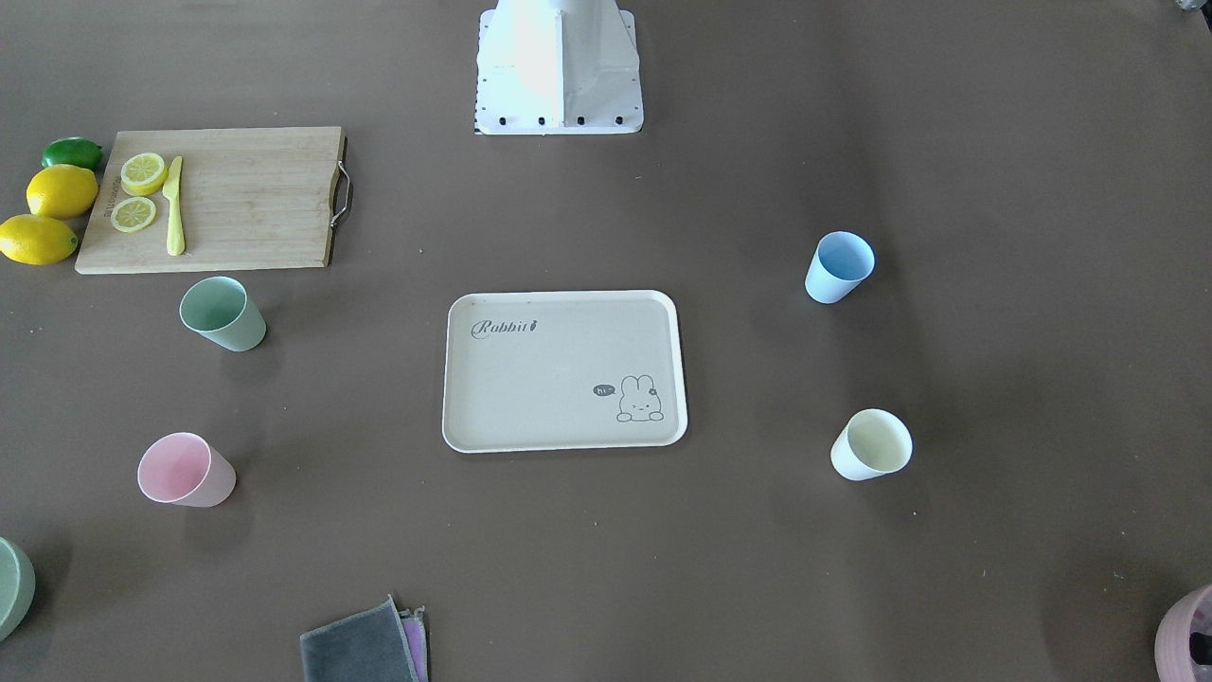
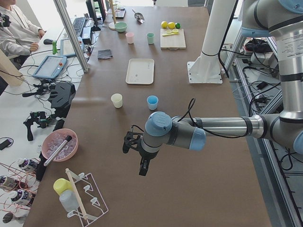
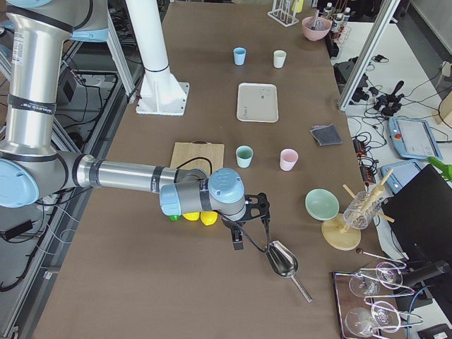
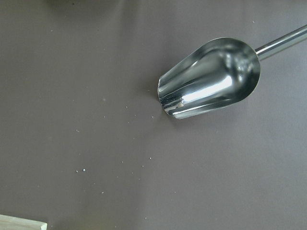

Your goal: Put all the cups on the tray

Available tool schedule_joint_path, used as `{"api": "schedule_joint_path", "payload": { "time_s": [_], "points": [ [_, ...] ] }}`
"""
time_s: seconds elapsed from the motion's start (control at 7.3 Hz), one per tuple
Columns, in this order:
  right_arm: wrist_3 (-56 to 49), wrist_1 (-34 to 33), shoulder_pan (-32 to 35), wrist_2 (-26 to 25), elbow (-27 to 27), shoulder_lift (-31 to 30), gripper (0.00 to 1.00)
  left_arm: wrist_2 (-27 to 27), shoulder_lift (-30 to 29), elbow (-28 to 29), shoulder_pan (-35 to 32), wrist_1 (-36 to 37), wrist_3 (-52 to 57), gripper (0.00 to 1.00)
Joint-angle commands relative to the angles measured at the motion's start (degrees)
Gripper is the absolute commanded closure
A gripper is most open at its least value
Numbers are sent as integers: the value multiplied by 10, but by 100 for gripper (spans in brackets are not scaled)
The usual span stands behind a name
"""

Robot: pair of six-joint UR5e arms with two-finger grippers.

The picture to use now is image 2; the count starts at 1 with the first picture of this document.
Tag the green bowl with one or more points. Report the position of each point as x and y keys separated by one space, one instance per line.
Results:
x=120 y=27

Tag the aluminium frame post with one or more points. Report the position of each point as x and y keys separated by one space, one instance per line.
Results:
x=61 y=9

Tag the pink cup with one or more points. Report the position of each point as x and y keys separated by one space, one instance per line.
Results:
x=130 y=37

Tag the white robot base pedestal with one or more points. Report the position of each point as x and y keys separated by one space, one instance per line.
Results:
x=206 y=68

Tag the cream rabbit tray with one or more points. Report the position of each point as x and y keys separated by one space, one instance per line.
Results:
x=140 y=72

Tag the whole lemon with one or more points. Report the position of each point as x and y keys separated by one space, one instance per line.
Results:
x=171 y=25
x=164 y=24

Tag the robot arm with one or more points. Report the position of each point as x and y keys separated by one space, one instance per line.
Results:
x=281 y=19

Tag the blue teach pendant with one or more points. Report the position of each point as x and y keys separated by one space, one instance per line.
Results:
x=50 y=67
x=66 y=48

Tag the computer mouse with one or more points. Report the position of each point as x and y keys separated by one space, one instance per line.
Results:
x=48 y=41

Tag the metal black-tipped muddler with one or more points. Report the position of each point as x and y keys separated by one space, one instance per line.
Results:
x=58 y=150

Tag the pink bowl with ice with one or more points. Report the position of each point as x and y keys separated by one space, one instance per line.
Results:
x=57 y=138

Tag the yellow cup on rack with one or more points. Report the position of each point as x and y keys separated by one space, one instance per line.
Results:
x=61 y=184

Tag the white wire cup rack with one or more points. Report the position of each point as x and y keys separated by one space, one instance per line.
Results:
x=92 y=205

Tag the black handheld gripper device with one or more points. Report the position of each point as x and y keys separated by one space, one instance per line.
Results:
x=40 y=118

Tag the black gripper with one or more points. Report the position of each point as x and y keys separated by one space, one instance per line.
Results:
x=145 y=156

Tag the wooden cup tree stand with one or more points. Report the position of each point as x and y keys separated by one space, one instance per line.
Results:
x=113 y=7

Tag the black keyboard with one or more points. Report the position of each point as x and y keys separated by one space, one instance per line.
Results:
x=78 y=25

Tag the metal scoop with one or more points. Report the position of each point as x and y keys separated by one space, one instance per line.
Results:
x=138 y=16

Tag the cream cup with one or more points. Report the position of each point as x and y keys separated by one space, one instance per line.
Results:
x=117 y=100

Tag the blue cup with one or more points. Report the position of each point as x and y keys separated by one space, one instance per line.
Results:
x=152 y=102

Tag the clear cup on rack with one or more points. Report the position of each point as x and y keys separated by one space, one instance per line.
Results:
x=68 y=200

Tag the yellow plastic knife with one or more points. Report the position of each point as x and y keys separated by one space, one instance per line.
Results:
x=169 y=34

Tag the wooden cutting board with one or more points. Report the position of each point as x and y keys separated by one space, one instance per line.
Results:
x=172 y=42

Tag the green cup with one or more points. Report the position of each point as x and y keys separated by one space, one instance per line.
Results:
x=150 y=38

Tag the grey folded cloth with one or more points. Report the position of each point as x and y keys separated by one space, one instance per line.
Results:
x=104 y=54

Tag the seated person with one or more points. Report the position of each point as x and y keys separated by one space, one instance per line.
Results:
x=21 y=38

